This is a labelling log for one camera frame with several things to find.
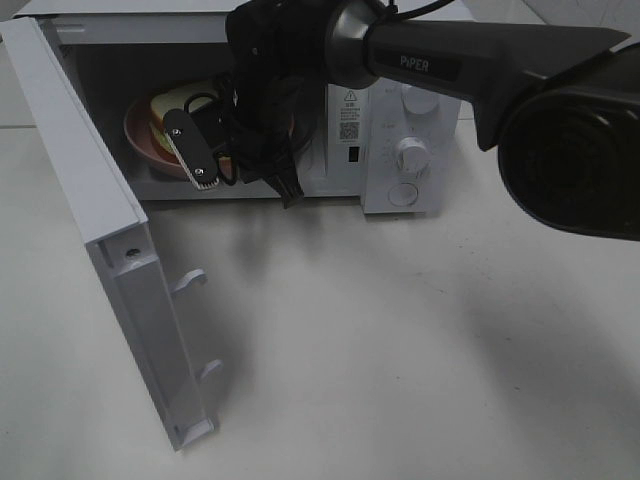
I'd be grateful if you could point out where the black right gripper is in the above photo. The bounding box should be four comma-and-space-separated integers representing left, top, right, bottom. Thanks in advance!
163, 75, 304, 208

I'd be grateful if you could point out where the white microwave knob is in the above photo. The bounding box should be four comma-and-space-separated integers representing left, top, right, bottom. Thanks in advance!
395, 137, 431, 174
401, 84, 440, 115

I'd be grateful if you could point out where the lower white microwave knob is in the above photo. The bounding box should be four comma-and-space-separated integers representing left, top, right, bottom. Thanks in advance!
395, 137, 431, 174

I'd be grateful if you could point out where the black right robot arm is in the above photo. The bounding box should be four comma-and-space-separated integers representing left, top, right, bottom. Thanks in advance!
164, 1, 639, 241

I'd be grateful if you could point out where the pink round plate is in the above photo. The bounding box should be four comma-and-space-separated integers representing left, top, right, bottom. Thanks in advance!
124, 90, 225, 181

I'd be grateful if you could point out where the white microwave oven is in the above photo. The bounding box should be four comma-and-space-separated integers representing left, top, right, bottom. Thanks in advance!
11, 1, 460, 214

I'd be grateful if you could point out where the white bread sandwich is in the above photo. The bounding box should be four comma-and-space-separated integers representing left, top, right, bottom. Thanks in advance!
149, 82, 219, 156

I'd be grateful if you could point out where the upper white microwave knob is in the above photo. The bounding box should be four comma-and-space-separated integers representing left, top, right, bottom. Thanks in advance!
401, 84, 440, 115

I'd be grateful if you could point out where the round white door button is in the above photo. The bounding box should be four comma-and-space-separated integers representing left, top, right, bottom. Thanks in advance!
388, 183, 419, 208

